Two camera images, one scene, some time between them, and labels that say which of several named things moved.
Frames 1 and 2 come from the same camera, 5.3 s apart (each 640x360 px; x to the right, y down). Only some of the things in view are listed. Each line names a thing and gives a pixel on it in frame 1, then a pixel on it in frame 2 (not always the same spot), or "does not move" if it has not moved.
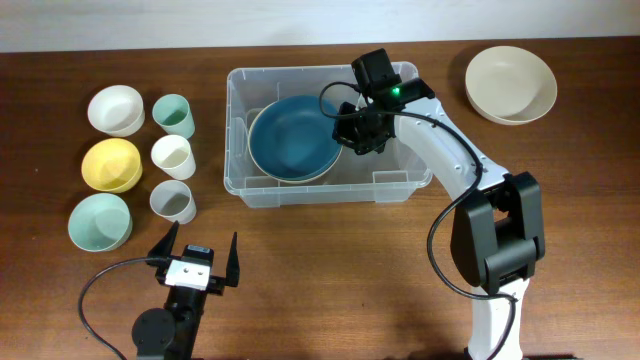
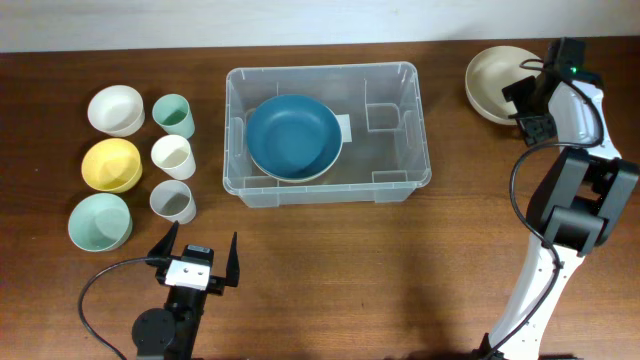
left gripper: [215, 284] does not move
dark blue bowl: [292, 139] does not move
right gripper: [341, 134] -> [532, 131]
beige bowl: [510, 85] does not move
